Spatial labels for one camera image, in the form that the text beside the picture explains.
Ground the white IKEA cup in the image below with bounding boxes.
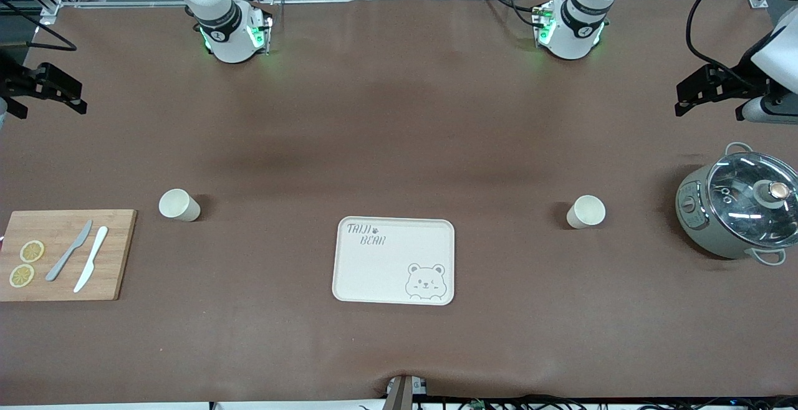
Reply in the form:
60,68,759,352
158,189,201,222
566,195,607,230

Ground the glass pot lid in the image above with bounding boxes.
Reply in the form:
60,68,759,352
706,151,798,250

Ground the grey-green electric pot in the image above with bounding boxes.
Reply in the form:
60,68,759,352
675,142,798,266

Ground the grey plastic knife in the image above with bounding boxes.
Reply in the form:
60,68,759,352
45,220,94,282

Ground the white plastic knife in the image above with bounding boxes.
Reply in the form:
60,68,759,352
73,226,109,293

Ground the bamboo cutting board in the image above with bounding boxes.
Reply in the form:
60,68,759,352
0,209,138,302

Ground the cream bear print tray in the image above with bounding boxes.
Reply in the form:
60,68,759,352
332,216,456,306

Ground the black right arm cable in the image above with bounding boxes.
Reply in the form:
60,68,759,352
0,0,79,52

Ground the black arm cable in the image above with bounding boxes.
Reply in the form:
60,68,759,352
0,0,79,52
685,0,758,73

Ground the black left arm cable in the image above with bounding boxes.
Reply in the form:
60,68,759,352
685,0,758,73

